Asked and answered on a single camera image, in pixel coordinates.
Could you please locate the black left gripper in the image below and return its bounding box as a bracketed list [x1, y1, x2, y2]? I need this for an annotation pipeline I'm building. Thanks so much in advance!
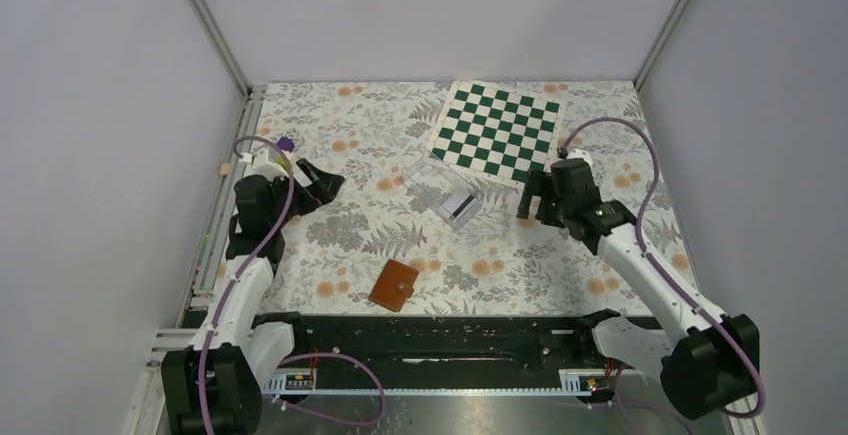
[268, 158, 343, 229]

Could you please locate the clear plastic card box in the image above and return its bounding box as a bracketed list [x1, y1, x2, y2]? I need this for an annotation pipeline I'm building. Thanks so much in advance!
[402, 154, 483, 230]

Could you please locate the brown leather card holder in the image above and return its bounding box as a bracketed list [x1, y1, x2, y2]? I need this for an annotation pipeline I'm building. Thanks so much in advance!
[368, 259, 419, 313]

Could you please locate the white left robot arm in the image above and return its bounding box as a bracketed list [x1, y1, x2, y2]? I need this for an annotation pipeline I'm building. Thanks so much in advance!
[161, 159, 345, 434]

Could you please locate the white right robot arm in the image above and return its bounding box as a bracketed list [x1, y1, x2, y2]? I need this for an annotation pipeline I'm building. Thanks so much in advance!
[517, 158, 764, 420]

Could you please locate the purple white green block stack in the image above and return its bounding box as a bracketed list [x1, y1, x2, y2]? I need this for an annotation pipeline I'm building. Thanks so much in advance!
[276, 136, 296, 168]

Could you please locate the green white checkerboard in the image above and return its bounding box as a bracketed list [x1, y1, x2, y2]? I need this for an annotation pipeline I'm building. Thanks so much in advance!
[427, 81, 564, 188]

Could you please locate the floral patterned table mat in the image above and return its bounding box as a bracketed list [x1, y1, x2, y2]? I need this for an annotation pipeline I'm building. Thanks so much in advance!
[217, 80, 705, 318]

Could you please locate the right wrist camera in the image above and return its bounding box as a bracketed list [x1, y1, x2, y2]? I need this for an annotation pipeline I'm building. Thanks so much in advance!
[557, 146, 593, 166]

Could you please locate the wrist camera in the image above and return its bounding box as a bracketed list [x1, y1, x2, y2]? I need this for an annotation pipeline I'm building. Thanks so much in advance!
[239, 150, 288, 182]
[557, 146, 593, 166]

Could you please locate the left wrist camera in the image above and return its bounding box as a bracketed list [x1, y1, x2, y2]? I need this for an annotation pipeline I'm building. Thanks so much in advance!
[239, 150, 288, 182]

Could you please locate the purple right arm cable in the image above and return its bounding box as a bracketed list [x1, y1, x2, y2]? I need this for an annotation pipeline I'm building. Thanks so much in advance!
[559, 117, 768, 433]

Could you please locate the white slotted cable duct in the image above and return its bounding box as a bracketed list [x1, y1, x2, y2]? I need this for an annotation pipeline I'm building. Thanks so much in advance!
[261, 368, 617, 397]

